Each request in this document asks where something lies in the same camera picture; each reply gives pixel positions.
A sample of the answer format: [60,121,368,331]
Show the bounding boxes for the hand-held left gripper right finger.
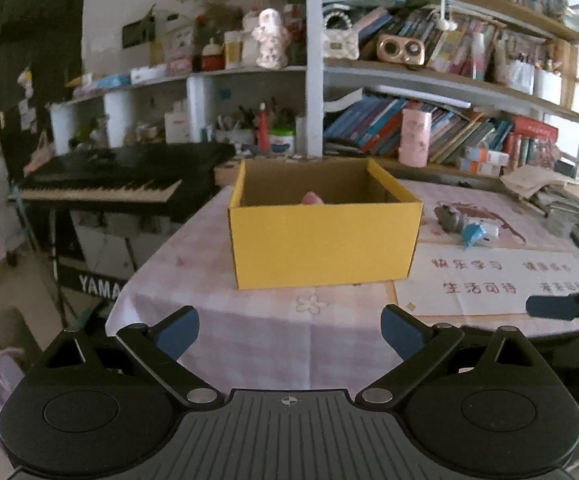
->
[354,304,546,407]

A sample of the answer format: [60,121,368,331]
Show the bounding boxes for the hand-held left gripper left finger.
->
[37,305,225,409]

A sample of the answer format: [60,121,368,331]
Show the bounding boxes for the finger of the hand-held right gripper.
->
[525,287,579,321]

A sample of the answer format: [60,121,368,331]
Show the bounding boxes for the yellow cardboard box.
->
[228,158,424,291]

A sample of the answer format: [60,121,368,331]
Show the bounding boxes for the desktop with pink checked cloth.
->
[104,180,579,396]

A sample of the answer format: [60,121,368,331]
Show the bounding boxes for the white printed desk mat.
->
[393,245,579,318]

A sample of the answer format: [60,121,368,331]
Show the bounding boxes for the blue plastic toy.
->
[461,222,487,250]

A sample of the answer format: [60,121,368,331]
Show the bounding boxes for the pile of papers and notebooks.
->
[500,165,579,256]

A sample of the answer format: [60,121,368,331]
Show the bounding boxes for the orange and white carton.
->
[457,157,503,177]
[464,146,510,165]

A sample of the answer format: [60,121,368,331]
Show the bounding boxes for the upright red books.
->
[503,132,535,168]

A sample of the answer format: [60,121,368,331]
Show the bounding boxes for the black digital piano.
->
[10,142,236,328]

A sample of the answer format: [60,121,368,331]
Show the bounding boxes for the thick red dictionary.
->
[512,116,559,142]

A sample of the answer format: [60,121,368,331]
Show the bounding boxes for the pink cylindrical holder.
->
[398,109,433,168]

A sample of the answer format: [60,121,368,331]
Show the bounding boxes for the white box red label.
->
[164,110,191,143]

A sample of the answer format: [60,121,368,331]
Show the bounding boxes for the white cup with pens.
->
[214,110,255,147]

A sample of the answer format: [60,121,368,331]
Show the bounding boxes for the row of colourful books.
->
[324,95,515,163]

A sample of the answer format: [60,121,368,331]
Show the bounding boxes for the white jar green lid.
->
[268,127,296,155]

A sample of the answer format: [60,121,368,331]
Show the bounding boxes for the white pen holder box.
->
[533,67,565,106]

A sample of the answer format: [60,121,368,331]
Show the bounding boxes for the red slim bottle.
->
[257,105,270,151]

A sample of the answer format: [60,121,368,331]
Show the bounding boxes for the white side shelf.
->
[47,65,310,161]

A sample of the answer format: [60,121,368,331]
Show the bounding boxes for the clear pen holder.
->
[494,57,535,95]

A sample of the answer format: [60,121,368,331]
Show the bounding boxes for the pastel striped bottle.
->
[471,30,487,81]

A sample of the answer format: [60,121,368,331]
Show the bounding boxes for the white tissue box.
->
[130,64,168,83]

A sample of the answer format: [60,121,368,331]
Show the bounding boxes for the red round bottle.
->
[200,37,225,72]

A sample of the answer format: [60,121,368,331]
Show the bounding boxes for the rose gold speaker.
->
[375,34,426,67]

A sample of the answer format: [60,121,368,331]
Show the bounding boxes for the white bookshelf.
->
[304,0,579,186]

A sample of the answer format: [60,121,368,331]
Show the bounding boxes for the row of thin picture books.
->
[359,7,500,73]

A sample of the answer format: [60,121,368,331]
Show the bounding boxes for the white floral figurine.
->
[252,8,290,69]

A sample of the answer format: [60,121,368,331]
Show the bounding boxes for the dark green chalkboard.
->
[0,0,88,181]

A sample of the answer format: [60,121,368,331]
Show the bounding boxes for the white pearl handle handbag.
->
[321,10,360,59]

